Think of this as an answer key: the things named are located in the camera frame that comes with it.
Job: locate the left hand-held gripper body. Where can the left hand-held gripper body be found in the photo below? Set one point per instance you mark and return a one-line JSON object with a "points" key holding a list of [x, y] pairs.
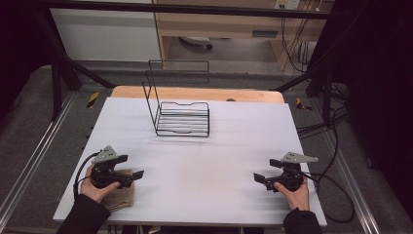
{"points": [[105, 177]]}

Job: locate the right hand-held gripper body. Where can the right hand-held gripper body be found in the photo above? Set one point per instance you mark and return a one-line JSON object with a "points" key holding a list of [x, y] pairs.
{"points": [[289, 177]]}

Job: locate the brown towel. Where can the brown towel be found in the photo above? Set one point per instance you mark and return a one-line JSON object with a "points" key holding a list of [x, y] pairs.
{"points": [[121, 198]]}

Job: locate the person's left hand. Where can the person's left hand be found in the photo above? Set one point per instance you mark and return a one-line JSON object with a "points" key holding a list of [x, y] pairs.
{"points": [[94, 191]]}

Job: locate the person's right hand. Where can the person's right hand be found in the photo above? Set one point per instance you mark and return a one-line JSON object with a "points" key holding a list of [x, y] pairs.
{"points": [[297, 198]]}

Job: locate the white table board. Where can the white table board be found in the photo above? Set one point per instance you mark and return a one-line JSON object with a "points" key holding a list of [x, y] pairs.
{"points": [[201, 169]]}

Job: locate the yellow black tape strip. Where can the yellow black tape strip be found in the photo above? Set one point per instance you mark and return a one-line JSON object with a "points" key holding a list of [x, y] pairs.
{"points": [[93, 99], [299, 103]]}

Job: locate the wooden table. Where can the wooden table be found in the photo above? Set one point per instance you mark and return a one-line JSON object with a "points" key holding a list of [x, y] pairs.
{"points": [[253, 96]]}

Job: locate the white cabinet panel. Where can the white cabinet panel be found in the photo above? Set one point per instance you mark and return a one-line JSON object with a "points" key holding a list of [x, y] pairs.
{"points": [[104, 35]]}

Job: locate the black curtain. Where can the black curtain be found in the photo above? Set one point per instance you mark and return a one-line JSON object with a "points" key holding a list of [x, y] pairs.
{"points": [[383, 81], [16, 39]]}

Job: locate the office chair base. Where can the office chair base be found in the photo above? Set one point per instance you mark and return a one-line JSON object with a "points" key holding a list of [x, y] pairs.
{"points": [[195, 40]]}

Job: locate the wooden desk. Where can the wooden desk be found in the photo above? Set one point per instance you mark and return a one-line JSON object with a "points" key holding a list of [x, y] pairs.
{"points": [[211, 27]]}

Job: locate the aluminium floor rail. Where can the aluminium floor rail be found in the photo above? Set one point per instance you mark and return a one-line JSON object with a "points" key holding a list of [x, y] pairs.
{"points": [[360, 198], [39, 152]]}

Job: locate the white wall socket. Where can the white wall socket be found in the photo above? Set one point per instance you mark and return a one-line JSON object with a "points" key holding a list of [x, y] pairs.
{"points": [[287, 4]]}

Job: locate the black metal frame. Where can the black metal frame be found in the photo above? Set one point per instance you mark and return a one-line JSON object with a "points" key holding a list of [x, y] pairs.
{"points": [[195, 8]]}

